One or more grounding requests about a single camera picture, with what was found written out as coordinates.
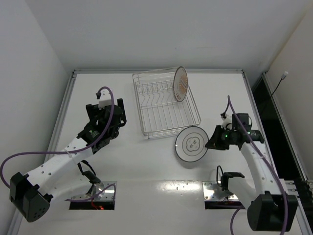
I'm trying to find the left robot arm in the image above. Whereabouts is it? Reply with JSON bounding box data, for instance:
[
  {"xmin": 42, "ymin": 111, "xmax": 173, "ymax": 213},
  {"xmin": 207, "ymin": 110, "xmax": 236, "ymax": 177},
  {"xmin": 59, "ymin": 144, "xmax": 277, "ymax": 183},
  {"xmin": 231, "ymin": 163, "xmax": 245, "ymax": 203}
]
[{"xmin": 9, "ymin": 98, "xmax": 127, "ymax": 223}]

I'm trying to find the wire dish rack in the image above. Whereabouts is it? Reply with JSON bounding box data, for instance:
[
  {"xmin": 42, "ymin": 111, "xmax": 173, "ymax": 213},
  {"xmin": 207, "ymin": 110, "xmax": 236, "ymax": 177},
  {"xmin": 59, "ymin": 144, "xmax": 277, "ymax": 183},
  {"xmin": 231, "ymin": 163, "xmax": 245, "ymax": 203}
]
[{"xmin": 132, "ymin": 67, "xmax": 201, "ymax": 139}]

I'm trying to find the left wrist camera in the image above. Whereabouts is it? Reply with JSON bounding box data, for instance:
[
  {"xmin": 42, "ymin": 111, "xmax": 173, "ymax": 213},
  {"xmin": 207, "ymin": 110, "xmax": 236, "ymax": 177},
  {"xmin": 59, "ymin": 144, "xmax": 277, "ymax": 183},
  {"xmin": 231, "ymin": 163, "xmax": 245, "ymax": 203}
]
[{"xmin": 96, "ymin": 89, "xmax": 112, "ymax": 109}]

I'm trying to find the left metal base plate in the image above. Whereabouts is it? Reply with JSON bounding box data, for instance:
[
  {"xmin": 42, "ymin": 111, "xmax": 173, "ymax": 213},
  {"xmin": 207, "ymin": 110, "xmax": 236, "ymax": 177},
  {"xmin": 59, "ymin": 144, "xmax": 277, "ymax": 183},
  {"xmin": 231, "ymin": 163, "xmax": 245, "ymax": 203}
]
[{"xmin": 67, "ymin": 181, "xmax": 117, "ymax": 203}]

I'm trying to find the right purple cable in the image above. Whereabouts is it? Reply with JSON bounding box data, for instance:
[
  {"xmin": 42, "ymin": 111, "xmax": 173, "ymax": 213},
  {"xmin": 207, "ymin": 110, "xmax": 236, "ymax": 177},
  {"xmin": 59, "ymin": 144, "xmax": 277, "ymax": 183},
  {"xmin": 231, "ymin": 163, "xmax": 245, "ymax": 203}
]
[{"xmin": 227, "ymin": 95, "xmax": 289, "ymax": 235}]

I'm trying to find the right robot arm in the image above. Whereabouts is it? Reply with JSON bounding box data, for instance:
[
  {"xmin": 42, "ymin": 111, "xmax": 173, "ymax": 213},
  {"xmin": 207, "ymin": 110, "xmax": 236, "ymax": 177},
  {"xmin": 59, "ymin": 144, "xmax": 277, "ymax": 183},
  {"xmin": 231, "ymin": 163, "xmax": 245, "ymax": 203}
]
[{"xmin": 205, "ymin": 113, "xmax": 298, "ymax": 234}]

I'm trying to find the orange sunburst plate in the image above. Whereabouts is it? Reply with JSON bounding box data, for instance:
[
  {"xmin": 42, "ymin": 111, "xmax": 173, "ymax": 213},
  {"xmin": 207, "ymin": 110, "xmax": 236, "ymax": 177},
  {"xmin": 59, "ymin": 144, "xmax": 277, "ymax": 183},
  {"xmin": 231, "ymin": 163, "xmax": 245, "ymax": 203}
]
[{"xmin": 173, "ymin": 66, "xmax": 188, "ymax": 102}]

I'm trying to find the right black base cable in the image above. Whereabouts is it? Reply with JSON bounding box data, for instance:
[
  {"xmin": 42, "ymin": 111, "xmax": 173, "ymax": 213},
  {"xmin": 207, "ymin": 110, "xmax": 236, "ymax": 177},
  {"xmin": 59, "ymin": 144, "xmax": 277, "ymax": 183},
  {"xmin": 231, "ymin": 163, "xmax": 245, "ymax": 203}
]
[{"xmin": 216, "ymin": 165, "xmax": 227, "ymax": 191}]

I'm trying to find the metal base plate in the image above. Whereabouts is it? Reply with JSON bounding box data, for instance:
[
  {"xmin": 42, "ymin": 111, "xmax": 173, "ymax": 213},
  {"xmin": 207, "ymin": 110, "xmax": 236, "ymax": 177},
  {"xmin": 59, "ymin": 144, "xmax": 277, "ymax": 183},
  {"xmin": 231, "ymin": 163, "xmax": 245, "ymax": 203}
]
[
  {"xmin": 202, "ymin": 181, "xmax": 239, "ymax": 202},
  {"xmin": 67, "ymin": 181, "xmax": 117, "ymax": 203}
]

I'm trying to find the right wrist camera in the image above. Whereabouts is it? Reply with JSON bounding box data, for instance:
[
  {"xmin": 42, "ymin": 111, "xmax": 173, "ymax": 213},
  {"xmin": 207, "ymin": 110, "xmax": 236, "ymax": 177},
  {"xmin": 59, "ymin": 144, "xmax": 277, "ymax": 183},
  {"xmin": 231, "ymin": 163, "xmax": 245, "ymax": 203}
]
[{"xmin": 221, "ymin": 112, "xmax": 232, "ymax": 130}]

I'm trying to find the black rimmed white plate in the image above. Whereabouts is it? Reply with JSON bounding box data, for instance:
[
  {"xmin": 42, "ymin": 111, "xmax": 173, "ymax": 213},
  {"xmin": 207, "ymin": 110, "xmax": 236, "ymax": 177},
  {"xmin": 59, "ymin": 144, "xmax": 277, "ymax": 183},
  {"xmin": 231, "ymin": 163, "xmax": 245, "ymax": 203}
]
[{"xmin": 174, "ymin": 126, "xmax": 209, "ymax": 169}]

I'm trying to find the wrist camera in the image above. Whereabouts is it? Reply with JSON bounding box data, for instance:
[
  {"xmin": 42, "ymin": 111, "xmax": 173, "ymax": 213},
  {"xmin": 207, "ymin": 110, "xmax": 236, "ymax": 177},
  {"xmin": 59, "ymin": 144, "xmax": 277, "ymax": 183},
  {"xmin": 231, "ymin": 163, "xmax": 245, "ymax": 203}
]
[
  {"xmin": 96, "ymin": 89, "xmax": 112, "ymax": 109},
  {"xmin": 221, "ymin": 112, "xmax": 232, "ymax": 130}
]

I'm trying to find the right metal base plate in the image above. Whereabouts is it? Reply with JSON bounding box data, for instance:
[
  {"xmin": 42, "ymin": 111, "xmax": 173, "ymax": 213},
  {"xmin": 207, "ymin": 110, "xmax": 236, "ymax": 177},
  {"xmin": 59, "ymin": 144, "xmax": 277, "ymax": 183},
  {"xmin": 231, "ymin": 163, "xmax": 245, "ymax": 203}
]
[{"xmin": 202, "ymin": 181, "xmax": 239, "ymax": 202}]

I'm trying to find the black base cable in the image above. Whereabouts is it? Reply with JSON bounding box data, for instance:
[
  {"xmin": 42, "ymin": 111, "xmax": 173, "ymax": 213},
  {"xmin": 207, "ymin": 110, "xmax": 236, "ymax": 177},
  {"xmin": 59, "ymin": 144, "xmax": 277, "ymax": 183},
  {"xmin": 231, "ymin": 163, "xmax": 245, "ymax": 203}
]
[
  {"xmin": 77, "ymin": 160, "xmax": 101, "ymax": 184},
  {"xmin": 216, "ymin": 165, "xmax": 227, "ymax": 191}
]

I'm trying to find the left black base cable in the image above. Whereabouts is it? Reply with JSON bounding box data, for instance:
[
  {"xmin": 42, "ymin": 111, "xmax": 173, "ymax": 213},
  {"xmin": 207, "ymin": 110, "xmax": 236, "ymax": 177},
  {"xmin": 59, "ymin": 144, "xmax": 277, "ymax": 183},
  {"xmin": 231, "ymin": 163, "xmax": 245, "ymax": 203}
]
[{"xmin": 77, "ymin": 160, "xmax": 101, "ymax": 184}]

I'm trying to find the black wall cable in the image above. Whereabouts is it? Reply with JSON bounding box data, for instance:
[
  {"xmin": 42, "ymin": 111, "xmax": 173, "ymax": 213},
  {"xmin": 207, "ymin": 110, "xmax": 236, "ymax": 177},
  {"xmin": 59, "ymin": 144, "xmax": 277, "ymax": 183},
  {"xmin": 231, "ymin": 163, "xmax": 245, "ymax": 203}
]
[{"xmin": 270, "ymin": 71, "xmax": 289, "ymax": 98}]

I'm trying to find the purple cable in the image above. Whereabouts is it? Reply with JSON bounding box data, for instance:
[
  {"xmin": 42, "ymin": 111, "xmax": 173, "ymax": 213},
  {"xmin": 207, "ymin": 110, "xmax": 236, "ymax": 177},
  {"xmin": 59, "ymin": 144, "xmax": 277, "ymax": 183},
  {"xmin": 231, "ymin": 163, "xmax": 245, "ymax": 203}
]
[
  {"xmin": 227, "ymin": 95, "xmax": 289, "ymax": 235},
  {"xmin": 0, "ymin": 86, "xmax": 117, "ymax": 202}
]

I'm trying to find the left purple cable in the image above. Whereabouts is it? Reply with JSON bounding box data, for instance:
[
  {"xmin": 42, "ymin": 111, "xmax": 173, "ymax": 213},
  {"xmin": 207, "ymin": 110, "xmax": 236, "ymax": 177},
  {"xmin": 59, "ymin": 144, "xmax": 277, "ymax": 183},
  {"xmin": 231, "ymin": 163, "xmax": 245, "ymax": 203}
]
[{"xmin": 0, "ymin": 86, "xmax": 117, "ymax": 202}]

